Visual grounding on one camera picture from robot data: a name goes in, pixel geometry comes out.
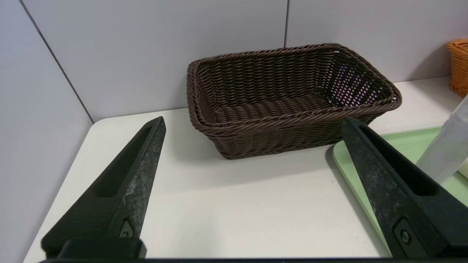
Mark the light green plastic tray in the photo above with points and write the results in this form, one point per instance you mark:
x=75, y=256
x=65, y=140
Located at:
x=406, y=144

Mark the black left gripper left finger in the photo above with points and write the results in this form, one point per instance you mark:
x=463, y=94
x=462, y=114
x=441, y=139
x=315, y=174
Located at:
x=124, y=182

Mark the dark brown wicker basket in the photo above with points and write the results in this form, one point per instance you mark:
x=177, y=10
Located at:
x=278, y=124

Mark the orange wicker basket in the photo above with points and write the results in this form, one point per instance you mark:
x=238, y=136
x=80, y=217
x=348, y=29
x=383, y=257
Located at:
x=460, y=69

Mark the white lotion bottle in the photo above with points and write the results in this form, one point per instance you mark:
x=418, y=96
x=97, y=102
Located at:
x=448, y=146

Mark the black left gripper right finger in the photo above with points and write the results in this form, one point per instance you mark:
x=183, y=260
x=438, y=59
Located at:
x=395, y=190

